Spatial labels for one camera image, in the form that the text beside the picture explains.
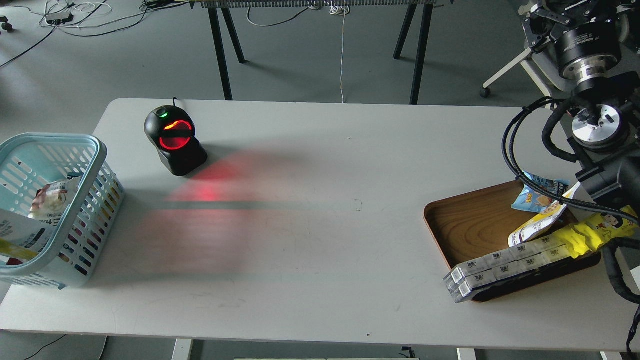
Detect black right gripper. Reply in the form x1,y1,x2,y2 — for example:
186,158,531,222
519,2,622,83

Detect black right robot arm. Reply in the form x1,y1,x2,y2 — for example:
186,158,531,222
502,0,639,224

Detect blue snack bag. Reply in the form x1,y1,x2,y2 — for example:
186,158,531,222
510,171,570,214

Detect yellow cartoon snack bag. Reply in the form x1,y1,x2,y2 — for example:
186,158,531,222
552,213,639,259

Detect clear boxed snack pack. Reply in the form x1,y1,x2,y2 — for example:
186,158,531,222
442,235,572,303

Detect light blue plastic basket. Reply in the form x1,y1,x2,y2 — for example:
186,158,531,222
1,133,125,290

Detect red white snack bag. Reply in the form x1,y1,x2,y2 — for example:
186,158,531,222
27,177,82,227

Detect brown wooden tray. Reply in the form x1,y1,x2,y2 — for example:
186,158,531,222
423,181,601,292

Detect black table legs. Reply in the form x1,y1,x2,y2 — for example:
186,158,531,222
204,1,435,105

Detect black barcode scanner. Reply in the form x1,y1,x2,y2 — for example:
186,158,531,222
144,105,208,177

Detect black power adapter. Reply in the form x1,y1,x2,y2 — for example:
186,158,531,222
45,11,74,26

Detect white hanging cable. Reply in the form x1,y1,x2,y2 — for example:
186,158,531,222
330,5,351,104

